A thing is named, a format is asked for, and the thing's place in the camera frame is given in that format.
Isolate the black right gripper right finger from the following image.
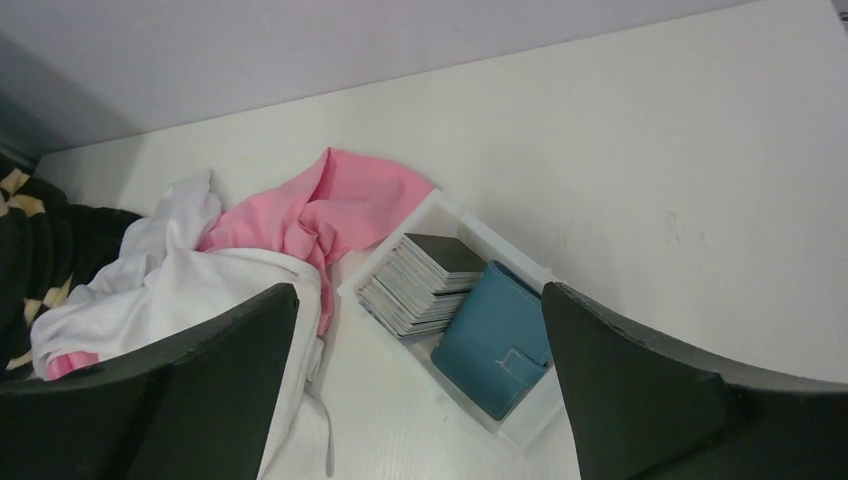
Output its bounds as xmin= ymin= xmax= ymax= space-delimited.
xmin=542 ymin=282 xmax=847 ymax=479

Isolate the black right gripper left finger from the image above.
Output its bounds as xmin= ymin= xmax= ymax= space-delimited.
xmin=1 ymin=283 xmax=299 ymax=479

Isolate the blue leather card holder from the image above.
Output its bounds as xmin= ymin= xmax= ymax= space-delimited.
xmin=430 ymin=261 xmax=552 ymax=421

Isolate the stack of credit cards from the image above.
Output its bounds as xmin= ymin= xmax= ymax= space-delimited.
xmin=356 ymin=233 xmax=487 ymax=340

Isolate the white cloth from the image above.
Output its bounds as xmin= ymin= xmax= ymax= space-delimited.
xmin=30 ymin=170 xmax=333 ymax=479

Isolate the black floral blanket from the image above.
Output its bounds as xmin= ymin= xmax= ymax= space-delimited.
xmin=1 ymin=155 xmax=140 ymax=381

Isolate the clear plastic tray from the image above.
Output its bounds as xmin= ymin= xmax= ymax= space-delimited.
xmin=338 ymin=190 xmax=562 ymax=451

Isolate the pink cloth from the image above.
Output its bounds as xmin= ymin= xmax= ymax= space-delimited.
xmin=61 ymin=148 xmax=433 ymax=377

